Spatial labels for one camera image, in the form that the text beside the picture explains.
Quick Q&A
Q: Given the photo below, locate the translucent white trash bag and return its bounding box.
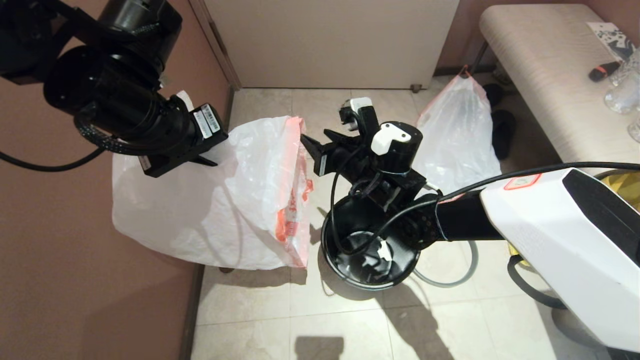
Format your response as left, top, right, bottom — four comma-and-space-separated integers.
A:
111, 90, 315, 271

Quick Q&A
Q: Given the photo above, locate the used translucent orange-drawstring trash bag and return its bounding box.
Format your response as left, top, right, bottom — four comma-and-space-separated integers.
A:
412, 65, 502, 196

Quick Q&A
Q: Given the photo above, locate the grey bin rim ring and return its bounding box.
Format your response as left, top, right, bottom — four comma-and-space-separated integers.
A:
414, 240, 479, 289

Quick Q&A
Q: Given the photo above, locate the black trash bin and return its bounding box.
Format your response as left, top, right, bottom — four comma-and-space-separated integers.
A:
320, 192, 422, 291

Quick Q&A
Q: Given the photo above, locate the yellow bag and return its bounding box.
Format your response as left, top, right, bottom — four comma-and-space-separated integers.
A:
507, 170, 640, 267

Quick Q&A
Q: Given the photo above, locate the white door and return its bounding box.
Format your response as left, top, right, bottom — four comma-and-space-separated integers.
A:
204, 0, 461, 91

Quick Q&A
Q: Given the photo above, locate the black slipper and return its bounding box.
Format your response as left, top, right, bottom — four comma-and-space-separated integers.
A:
492, 110, 517, 161
484, 84, 505, 108

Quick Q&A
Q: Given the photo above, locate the beige bench with metal legs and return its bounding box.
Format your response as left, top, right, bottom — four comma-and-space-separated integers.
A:
456, 4, 640, 165

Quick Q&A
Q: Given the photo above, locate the black and orange remote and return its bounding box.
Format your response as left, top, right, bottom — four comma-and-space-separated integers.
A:
588, 60, 622, 83

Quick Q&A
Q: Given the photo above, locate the grey ribbed rounded object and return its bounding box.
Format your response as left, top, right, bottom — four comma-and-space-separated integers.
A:
551, 306, 611, 352

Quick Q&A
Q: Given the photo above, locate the black and white brochure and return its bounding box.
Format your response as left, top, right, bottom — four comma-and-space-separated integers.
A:
586, 21, 639, 63

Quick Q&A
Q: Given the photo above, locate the black braided cable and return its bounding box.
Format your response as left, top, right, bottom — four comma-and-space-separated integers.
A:
74, 114, 168, 157

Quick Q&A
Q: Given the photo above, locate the beige door frame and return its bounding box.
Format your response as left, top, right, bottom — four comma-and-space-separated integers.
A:
182, 0, 244, 92

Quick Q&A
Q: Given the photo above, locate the black cable with plug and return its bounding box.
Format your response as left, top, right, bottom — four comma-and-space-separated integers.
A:
0, 147, 107, 173

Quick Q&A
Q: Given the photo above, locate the thin black wrist camera cable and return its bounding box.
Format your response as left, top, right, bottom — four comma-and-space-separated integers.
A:
330, 161, 640, 257

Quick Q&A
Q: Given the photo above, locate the thick black arm cable loop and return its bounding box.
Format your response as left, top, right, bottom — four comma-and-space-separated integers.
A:
506, 255, 568, 310

